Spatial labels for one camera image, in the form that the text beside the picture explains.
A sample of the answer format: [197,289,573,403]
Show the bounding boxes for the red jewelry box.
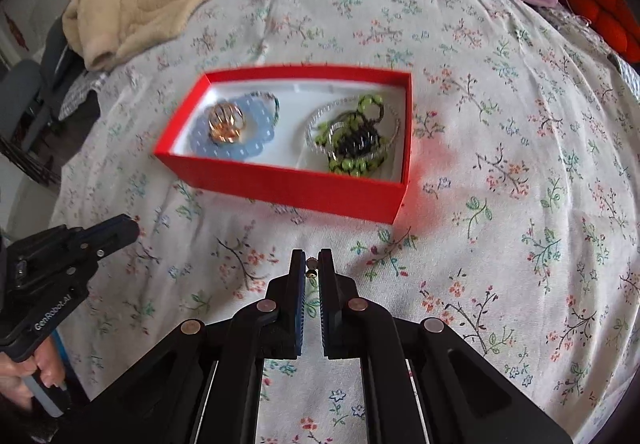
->
[154,65,412,223]

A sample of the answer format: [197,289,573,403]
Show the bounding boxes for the thin beaded bracelet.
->
[244,91,281,128]

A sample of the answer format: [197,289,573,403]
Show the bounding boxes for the orange knotted ball cushion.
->
[559,0,640,65]

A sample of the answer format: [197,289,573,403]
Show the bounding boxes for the dark chair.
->
[1,20,106,187]

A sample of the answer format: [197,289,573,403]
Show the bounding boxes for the silver chain bracelet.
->
[304,95,404,161]

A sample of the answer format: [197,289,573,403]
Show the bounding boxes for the blue bead bracelet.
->
[192,92,279,161]

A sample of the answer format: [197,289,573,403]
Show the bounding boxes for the person's left hand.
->
[0,337,65,412]

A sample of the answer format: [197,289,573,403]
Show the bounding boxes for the gold rings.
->
[207,101,248,145]

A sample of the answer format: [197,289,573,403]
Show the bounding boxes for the green beaded necklace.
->
[319,93,394,177]

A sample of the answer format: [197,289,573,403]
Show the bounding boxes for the floral bed sheet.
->
[53,0,639,443]

